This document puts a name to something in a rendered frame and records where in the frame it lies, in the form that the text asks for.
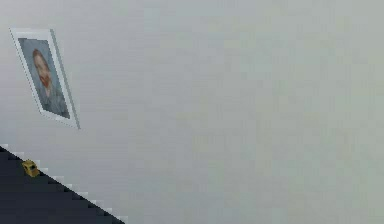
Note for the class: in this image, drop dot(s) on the white framed portrait picture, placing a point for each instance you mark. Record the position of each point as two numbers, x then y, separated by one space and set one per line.
46 80

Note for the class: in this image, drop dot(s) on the small yellow box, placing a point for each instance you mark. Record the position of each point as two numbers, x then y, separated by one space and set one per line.
30 168

